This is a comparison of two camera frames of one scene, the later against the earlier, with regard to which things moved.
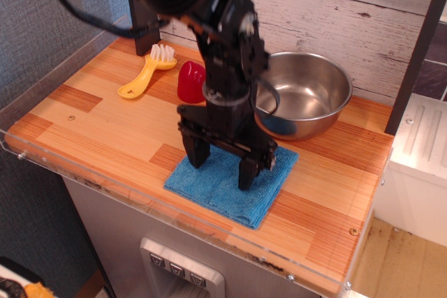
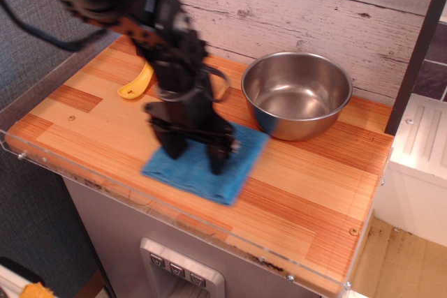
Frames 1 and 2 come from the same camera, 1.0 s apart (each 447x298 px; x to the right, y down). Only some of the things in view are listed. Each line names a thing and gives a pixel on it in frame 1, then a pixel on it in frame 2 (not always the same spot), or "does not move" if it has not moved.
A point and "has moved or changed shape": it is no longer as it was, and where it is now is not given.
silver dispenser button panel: (173, 274) does not move
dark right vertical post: (422, 51) does not move
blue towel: (216, 186) has moved or changed shape
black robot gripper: (227, 121) to (189, 107)
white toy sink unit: (413, 192) does not move
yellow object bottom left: (38, 290) does not move
